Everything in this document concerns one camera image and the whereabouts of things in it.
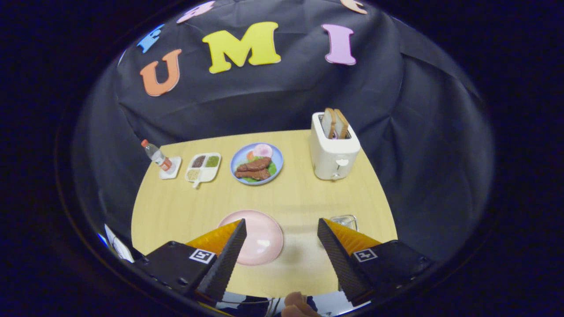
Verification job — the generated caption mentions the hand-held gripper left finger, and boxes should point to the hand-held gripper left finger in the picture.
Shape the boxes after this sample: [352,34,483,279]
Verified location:
[132,218,247,304]

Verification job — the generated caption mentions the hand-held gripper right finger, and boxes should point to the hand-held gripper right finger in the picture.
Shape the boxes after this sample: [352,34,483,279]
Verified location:
[317,217,434,306]

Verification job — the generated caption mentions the pink plate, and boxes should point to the pink plate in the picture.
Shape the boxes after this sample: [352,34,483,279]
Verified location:
[218,210,284,266]

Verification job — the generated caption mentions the white divided tray with grains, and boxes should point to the white divided tray with grains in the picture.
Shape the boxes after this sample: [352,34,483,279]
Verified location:
[185,152,222,189]

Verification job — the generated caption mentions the brown meat strip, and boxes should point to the brown meat strip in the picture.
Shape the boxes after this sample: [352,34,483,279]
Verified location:
[234,169,271,181]
[237,157,272,172]

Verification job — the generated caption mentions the white toaster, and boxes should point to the white toaster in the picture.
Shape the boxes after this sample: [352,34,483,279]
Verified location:
[311,111,361,181]

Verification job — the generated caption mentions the white square coaster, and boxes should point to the white square coaster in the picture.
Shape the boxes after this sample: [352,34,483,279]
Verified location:
[159,156,182,180]

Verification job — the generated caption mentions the blue plate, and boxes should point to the blue plate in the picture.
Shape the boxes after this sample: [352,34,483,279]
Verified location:
[230,142,284,186]

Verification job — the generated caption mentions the white sheet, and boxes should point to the white sheet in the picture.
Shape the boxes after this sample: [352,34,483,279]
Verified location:
[104,224,135,263]

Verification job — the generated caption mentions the green lettuce leaves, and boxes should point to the green lettuce leaves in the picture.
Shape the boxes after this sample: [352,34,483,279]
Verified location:
[240,155,277,183]

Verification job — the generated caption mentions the clear water bottle red cap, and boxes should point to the clear water bottle red cap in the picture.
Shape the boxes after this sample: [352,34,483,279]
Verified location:
[141,139,173,172]

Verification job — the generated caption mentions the toast bread slice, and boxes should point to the toast bread slice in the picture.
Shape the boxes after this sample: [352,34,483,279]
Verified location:
[334,109,350,140]
[321,107,337,139]

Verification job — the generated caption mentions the metal wire rack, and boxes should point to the metal wire rack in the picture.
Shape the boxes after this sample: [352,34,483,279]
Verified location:
[330,214,358,232]

